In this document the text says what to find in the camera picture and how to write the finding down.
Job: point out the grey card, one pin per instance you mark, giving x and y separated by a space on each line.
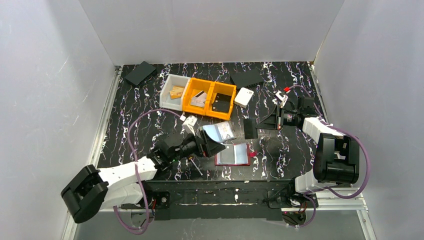
250 128

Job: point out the black yellow screwdriver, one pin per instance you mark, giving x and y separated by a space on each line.
191 159

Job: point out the yellow bin with black card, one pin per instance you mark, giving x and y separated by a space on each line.
224 88

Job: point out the aluminium table rail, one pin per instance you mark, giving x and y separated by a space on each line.
70 225

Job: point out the black flat box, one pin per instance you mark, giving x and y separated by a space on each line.
140 74
246 79

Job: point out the black flat box left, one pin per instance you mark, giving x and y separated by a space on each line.
140 74

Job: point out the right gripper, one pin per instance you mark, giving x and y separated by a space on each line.
276 118

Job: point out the white small box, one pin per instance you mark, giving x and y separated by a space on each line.
243 97

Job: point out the black flat box right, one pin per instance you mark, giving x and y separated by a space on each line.
246 79

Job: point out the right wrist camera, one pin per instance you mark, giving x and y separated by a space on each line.
282 96

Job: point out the black card in bin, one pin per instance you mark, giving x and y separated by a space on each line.
221 103

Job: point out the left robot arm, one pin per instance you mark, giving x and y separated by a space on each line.
93 189

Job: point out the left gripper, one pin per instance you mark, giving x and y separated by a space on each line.
201 144

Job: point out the silver VIP card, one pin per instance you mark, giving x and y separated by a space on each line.
199 99

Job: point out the red card holder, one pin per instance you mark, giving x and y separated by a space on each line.
235 155

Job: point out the gold card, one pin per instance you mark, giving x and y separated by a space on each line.
177 90
172 97

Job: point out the gold card in white bin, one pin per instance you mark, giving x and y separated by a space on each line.
177 90

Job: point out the white plastic bin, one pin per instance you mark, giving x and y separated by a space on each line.
164 98

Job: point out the yellow bin with silver card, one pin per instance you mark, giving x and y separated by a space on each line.
195 86

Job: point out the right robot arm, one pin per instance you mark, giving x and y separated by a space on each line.
336 159

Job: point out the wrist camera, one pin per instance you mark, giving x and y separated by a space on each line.
188 124
282 96

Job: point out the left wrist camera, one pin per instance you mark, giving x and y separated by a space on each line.
188 124

